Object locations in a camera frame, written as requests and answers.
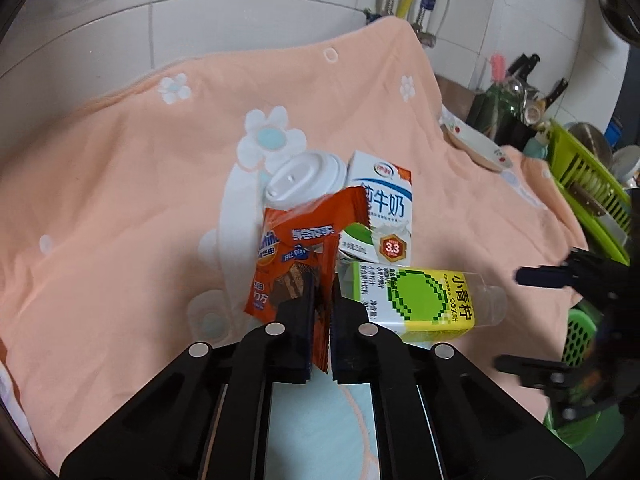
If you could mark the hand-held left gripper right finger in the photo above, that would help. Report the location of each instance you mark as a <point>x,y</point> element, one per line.
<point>342,335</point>

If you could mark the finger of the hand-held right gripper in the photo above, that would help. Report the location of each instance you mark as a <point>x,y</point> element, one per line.
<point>542,276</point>
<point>530,367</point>

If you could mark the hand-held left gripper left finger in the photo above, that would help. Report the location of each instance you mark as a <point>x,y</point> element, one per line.
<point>305,330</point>

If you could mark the green perforated plastic basket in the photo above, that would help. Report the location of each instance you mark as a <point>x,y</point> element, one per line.
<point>577,335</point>

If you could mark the green lime drink carton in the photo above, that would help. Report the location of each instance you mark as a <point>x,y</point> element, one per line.
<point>425,300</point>

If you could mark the orange snack wrapper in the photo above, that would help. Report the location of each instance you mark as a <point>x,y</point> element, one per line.
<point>295,240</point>

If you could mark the small white milk carton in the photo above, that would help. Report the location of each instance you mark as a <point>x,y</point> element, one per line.
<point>385,200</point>

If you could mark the white plastic cup lid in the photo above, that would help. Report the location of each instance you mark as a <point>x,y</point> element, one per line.
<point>300,175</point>

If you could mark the green plastic dish rack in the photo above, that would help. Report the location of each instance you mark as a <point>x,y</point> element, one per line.
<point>590,185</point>

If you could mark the steel bowl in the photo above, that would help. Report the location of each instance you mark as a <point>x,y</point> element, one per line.
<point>590,140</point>

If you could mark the white ceramic bowl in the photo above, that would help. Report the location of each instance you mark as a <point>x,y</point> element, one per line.
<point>475,142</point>

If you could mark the green utensil holder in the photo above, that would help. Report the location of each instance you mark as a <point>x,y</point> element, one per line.
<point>492,110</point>

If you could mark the pink brush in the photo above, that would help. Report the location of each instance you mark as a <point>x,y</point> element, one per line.
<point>497,67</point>

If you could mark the peach floral blanket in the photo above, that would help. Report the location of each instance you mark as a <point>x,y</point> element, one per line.
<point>125,185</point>

